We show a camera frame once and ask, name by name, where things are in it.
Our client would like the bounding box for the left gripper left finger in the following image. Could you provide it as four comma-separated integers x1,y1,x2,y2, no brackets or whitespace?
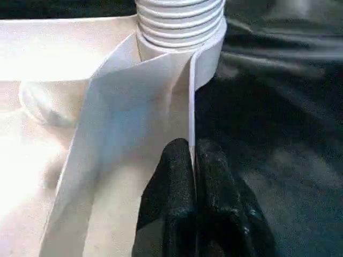
131,138,197,257

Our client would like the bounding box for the white plastic table top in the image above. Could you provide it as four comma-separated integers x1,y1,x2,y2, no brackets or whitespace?
0,15,228,257

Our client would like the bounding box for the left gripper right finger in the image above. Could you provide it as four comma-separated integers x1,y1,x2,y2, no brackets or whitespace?
195,140,279,257

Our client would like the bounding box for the white plastic table leg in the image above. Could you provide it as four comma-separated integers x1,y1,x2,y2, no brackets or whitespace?
134,0,227,52

